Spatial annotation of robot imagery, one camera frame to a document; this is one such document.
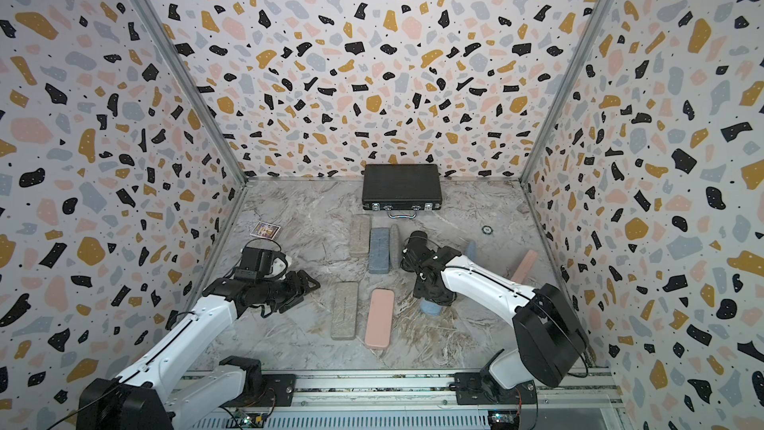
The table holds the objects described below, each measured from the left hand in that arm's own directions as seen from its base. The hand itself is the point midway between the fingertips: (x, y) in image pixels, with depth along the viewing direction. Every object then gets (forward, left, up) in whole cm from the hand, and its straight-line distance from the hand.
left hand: (315, 289), depth 81 cm
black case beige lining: (+22, -30, -10) cm, 39 cm away
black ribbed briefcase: (+42, -25, -5) cm, 49 cm away
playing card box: (+25, +23, -7) cm, 35 cm away
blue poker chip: (+26, -55, -10) cm, 61 cm away
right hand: (0, -31, -5) cm, 31 cm away
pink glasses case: (+8, -61, -3) cm, 62 cm away
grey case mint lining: (+16, -17, -7) cm, 24 cm away
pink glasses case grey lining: (-6, -17, -8) cm, 20 cm away
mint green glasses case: (-2, -7, -7) cm, 10 cm away
